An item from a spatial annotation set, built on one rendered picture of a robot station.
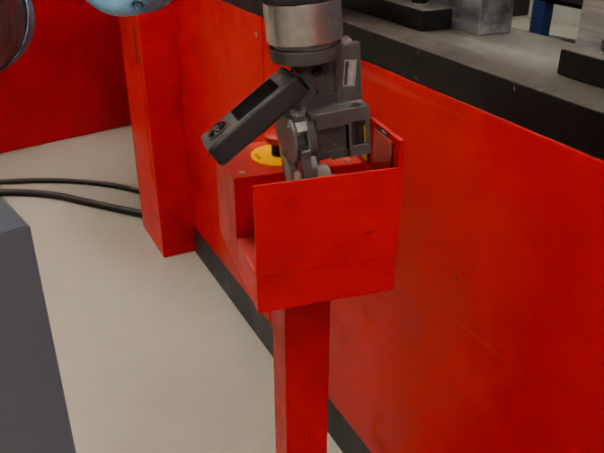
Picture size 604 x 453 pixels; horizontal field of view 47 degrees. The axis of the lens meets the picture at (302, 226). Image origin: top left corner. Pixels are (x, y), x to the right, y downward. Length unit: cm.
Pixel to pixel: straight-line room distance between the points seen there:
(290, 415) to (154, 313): 106
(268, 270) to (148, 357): 110
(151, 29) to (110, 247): 74
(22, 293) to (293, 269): 28
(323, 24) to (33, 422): 53
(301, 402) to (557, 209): 41
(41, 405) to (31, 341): 9
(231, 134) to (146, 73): 133
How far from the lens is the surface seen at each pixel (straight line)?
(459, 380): 104
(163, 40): 199
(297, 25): 66
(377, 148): 76
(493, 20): 106
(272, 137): 81
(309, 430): 98
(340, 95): 70
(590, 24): 90
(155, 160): 207
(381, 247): 76
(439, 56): 92
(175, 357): 179
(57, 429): 86
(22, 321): 77
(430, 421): 115
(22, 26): 84
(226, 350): 179
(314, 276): 74
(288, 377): 90
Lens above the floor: 108
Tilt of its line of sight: 27 degrees down
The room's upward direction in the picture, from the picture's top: straight up
